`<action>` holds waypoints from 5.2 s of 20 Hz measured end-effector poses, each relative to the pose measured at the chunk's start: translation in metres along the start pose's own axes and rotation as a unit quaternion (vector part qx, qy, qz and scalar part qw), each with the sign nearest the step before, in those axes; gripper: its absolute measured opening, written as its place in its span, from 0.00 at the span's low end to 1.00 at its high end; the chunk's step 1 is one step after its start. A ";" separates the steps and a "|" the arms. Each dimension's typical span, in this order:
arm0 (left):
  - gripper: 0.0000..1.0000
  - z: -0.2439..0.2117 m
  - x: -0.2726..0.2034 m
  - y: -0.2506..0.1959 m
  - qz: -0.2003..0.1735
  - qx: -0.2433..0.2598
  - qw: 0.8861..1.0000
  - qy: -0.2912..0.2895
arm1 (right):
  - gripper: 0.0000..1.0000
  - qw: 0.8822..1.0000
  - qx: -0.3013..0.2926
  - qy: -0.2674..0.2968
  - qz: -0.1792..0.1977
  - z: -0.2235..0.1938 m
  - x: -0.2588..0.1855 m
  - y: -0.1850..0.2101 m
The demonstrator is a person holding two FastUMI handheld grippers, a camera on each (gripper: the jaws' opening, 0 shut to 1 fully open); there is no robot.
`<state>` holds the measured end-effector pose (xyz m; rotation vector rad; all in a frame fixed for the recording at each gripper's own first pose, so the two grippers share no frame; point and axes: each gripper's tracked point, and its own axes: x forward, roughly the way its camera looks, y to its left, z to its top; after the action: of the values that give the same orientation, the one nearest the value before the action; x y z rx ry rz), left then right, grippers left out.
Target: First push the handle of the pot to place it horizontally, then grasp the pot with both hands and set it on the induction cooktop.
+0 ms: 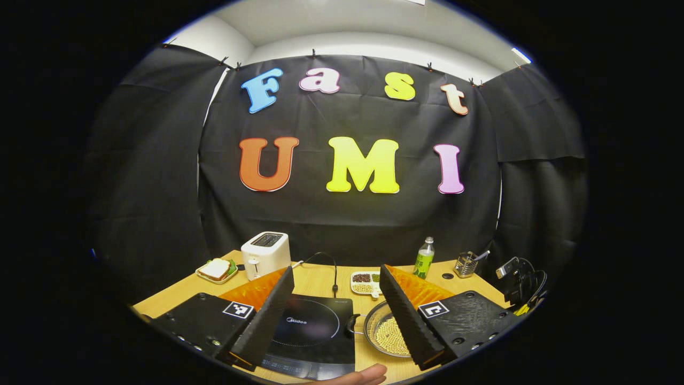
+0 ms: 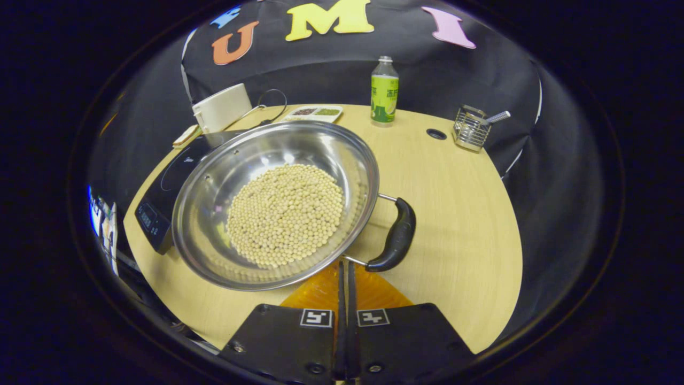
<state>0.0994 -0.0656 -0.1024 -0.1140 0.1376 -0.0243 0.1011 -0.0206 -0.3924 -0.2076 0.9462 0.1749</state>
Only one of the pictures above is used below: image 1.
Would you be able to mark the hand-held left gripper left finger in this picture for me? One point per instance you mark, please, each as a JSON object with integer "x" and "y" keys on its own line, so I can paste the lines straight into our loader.
{"x": 270, "y": 315}

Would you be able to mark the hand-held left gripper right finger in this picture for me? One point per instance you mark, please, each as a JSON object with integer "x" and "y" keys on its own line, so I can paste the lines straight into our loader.
{"x": 406, "y": 321}

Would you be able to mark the pile of soybeans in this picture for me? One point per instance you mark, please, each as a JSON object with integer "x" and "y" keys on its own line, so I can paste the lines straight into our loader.
{"x": 393, "y": 337}

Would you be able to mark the black induction cooktop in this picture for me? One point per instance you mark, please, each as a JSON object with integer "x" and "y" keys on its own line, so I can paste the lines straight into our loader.
{"x": 315, "y": 342}

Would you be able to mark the metal spoon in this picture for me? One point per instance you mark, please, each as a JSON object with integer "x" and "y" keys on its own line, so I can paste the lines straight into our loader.
{"x": 482, "y": 255}

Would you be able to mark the white divided bean dish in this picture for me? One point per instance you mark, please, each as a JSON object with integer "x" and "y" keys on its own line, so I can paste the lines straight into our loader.
{"x": 364, "y": 283}

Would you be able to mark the metal mesh utensil holder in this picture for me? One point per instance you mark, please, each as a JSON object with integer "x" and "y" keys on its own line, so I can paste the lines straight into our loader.
{"x": 465, "y": 266}

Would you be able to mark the green label plastic bottle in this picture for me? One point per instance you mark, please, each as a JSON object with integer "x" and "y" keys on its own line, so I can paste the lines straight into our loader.
{"x": 423, "y": 262}

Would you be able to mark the white toaster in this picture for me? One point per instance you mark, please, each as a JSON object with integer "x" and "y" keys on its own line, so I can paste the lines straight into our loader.
{"x": 265, "y": 254}

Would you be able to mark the white bread sandwich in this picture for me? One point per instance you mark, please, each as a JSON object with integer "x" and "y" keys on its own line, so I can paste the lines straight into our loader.
{"x": 215, "y": 269}

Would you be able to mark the small pale green plate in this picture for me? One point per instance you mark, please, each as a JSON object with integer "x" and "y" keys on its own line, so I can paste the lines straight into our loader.
{"x": 201, "y": 276}

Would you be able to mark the black backdrop cloth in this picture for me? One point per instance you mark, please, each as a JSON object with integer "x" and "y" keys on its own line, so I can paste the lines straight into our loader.
{"x": 320, "y": 214}

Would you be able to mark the row of black cloth clips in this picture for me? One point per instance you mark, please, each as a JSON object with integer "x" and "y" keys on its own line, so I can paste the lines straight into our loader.
{"x": 313, "y": 53}

